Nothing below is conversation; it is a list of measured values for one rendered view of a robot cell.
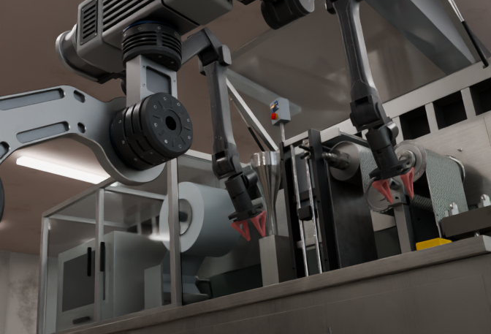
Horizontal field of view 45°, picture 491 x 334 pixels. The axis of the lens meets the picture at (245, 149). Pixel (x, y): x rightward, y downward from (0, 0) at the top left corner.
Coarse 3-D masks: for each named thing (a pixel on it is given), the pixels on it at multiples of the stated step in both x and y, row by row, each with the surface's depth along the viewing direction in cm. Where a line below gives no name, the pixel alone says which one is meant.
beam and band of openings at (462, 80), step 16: (480, 64) 219; (448, 80) 227; (464, 80) 222; (480, 80) 218; (400, 96) 241; (416, 96) 236; (432, 96) 231; (448, 96) 227; (464, 96) 221; (480, 96) 224; (400, 112) 240; (416, 112) 238; (432, 112) 230; (448, 112) 233; (464, 112) 228; (480, 112) 220; (352, 128) 256; (368, 128) 250; (400, 128) 239; (416, 128) 241; (432, 128) 228; (448, 128) 223
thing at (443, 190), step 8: (432, 176) 190; (440, 176) 194; (432, 184) 188; (440, 184) 192; (448, 184) 196; (456, 184) 201; (432, 192) 187; (440, 192) 190; (448, 192) 194; (456, 192) 199; (464, 192) 203; (432, 200) 185; (440, 200) 189; (448, 200) 193; (456, 200) 197; (464, 200) 201; (440, 208) 187; (448, 208) 191; (464, 208) 199; (440, 216) 185; (440, 224) 183
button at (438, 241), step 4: (428, 240) 154; (432, 240) 153; (436, 240) 152; (440, 240) 152; (444, 240) 154; (448, 240) 155; (416, 244) 156; (420, 244) 156; (424, 244) 155; (428, 244) 154; (432, 244) 153; (436, 244) 152; (440, 244) 152; (416, 248) 156; (420, 248) 155
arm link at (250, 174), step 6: (234, 156) 184; (234, 162) 183; (234, 168) 183; (240, 168) 185; (246, 168) 192; (216, 174) 187; (228, 174) 186; (234, 174) 184; (246, 174) 190; (252, 174) 192; (246, 180) 189; (252, 180) 190; (246, 186) 190
